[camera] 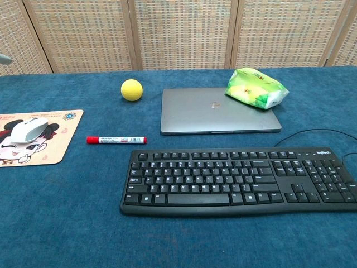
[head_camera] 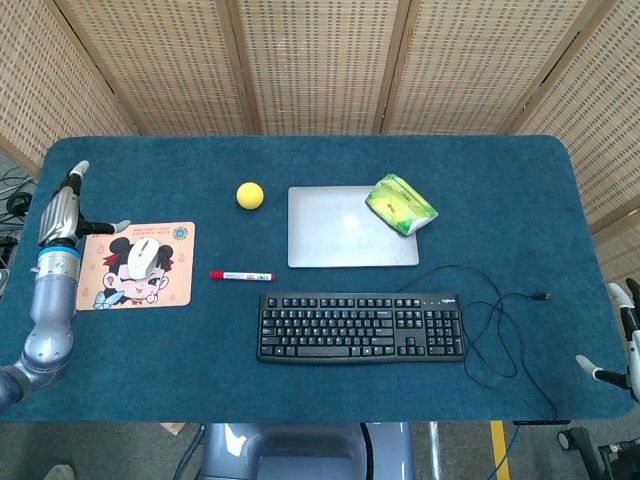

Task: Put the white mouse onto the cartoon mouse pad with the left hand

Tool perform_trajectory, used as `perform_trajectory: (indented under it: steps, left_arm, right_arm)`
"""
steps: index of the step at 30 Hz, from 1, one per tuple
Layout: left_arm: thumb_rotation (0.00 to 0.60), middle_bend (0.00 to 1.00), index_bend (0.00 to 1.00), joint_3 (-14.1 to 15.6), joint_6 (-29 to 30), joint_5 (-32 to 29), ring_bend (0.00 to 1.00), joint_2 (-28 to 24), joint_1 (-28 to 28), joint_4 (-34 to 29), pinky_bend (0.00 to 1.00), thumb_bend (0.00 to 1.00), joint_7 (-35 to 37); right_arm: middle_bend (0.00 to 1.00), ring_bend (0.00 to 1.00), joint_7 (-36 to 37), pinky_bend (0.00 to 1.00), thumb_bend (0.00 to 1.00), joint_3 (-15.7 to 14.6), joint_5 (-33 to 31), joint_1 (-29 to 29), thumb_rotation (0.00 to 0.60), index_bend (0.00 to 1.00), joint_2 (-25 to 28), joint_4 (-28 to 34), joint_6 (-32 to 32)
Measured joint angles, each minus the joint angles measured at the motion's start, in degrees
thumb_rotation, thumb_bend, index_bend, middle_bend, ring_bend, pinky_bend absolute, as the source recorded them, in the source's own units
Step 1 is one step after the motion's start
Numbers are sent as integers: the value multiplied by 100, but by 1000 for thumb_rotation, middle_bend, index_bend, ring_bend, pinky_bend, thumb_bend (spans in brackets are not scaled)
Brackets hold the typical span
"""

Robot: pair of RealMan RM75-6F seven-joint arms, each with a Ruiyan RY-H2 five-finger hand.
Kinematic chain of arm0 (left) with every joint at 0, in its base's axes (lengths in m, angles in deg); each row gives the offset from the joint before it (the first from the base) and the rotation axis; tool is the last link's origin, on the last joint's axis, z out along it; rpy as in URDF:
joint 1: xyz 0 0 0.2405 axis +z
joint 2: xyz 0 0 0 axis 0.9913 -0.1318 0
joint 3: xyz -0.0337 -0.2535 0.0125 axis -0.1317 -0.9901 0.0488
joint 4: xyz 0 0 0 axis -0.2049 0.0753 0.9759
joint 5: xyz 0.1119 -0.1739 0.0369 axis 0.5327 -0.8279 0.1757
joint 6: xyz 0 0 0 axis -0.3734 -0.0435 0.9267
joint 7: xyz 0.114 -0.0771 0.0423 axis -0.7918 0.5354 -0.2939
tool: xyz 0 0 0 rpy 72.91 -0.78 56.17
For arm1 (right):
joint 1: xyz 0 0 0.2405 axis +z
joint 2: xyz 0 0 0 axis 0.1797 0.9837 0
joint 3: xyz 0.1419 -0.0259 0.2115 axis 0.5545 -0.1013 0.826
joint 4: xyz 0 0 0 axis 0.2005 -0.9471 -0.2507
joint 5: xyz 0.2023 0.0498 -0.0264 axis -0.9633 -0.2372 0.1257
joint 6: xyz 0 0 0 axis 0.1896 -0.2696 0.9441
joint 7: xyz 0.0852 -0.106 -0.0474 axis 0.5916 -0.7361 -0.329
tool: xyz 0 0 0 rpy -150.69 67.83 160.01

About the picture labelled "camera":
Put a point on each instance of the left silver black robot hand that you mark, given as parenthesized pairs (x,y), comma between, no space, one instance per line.
(5,58)

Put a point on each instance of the cartoon girl mouse pad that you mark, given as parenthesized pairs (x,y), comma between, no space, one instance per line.
(60,131)

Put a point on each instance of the woven bamboo screen panel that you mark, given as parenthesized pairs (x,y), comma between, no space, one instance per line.
(86,36)
(281,33)
(16,42)
(184,33)
(347,42)

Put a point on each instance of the yellow foam ball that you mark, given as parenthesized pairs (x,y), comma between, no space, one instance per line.
(131,90)

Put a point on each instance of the red cap whiteboard marker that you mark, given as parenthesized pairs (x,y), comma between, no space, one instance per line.
(117,139)

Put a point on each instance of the blue carpet table cover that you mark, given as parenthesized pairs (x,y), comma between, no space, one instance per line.
(69,209)

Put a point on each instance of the silver closed laptop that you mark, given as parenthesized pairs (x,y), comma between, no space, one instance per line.
(200,114)

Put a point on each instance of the green tissue pack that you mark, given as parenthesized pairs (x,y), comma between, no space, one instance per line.
(252,88)

